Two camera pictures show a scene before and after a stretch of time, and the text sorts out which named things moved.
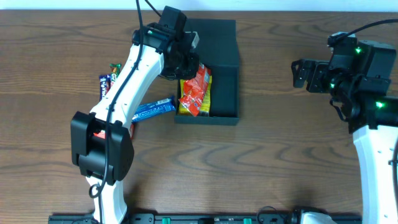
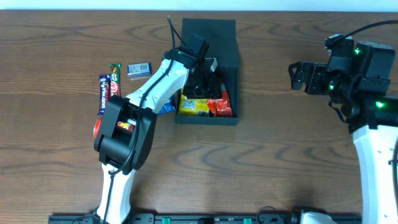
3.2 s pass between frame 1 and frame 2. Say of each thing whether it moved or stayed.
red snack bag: moved
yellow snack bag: stayed
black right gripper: stayed
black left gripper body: moved
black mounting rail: stayed
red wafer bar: stayed
